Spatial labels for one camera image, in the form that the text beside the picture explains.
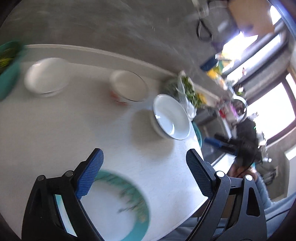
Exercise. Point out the kitchen scissors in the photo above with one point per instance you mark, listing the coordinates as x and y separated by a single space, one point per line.
203 9

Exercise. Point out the metal faucet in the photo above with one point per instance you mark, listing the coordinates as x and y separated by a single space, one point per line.
241 99

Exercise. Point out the white bowl black rim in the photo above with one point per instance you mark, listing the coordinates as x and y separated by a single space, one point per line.
129 87

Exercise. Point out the large teal floral plate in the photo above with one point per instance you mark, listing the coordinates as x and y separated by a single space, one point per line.
111 208

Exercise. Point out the plastic bag of greens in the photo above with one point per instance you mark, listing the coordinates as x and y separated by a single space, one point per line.
188 92

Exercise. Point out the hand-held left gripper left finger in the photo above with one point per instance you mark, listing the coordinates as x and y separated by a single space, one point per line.
89 176

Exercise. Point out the person's right forearm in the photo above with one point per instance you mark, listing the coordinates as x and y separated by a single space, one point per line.
262 190

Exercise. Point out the teal bowl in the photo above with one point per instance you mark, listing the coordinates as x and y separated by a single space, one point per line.
198 135

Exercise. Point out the large white deep bowl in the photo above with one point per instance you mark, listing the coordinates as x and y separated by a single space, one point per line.
171 115

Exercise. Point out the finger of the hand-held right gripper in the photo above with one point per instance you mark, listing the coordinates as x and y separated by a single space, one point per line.
214 142
225 138

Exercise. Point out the person's right hand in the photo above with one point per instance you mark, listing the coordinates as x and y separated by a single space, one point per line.
237 170

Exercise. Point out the yellow food container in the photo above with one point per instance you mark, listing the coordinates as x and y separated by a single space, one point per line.
214 73

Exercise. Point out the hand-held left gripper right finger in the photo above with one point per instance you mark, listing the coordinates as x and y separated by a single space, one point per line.
200 173

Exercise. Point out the white utensil cup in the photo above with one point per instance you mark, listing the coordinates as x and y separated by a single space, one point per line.
233 111

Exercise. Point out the small white bowl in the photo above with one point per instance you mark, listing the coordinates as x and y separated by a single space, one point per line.
45 76

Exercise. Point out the dark blue cup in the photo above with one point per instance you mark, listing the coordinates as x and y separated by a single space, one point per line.
209 64

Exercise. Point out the green plastic basin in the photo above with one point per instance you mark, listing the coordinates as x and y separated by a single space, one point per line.
9 78

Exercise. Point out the leafy greens in basin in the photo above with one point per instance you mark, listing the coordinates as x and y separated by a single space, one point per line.
7 59

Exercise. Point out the red and white holder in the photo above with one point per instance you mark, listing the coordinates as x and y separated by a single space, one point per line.
222 113

